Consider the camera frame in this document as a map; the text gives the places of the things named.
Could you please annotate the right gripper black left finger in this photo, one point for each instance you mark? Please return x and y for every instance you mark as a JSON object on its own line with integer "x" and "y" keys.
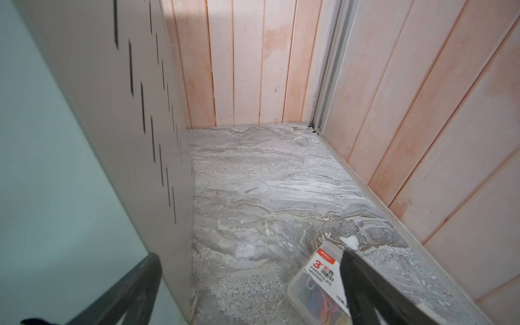
{"x": 129, "y": 301}

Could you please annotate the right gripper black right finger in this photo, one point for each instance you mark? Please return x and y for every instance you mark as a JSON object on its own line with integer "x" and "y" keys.
{"x": 371, "y": 298}

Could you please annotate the clear paper clip box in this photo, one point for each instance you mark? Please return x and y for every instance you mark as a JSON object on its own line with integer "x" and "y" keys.
{"x": 317, "y": 293}

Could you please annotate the grey metal cabinet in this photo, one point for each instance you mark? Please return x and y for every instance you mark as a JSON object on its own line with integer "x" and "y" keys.
{"x": 113, "y": 62}

